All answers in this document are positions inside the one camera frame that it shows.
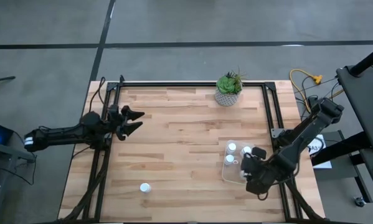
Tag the black aluminium table frame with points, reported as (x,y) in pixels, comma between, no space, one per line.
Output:
(189,84)

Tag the black caster wheel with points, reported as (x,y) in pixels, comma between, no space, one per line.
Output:
(359,201)

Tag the grey metal stand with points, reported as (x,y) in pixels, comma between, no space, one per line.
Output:
(5,152)

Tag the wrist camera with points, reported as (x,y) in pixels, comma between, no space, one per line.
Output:
(258,152)
(113,110)

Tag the clear plastic basket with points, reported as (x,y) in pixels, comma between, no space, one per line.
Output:
(228,174)

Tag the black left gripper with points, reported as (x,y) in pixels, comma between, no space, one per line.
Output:
(116,124)

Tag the black stand pole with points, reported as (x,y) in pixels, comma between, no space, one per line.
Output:
(368,60)

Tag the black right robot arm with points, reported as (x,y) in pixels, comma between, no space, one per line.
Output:
(301,137)

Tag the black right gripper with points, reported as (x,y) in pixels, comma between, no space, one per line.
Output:
(261,177)

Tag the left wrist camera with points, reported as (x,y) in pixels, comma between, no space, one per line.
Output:
(113,110)

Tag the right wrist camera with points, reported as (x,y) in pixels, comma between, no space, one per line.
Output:
(258,152)

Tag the white paper label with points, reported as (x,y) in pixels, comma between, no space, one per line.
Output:
(321,158)

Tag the black equipment cart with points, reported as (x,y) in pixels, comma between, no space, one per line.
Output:
(366,102)

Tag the white plastic pill bottle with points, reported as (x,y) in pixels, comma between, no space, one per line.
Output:
(231,147)
(145,187)
(246,150)
(229,159)

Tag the succulent in triangle-patterned pot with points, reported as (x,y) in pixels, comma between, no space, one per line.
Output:
(227,90)

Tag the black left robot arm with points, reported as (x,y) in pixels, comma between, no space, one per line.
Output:
(64,133)

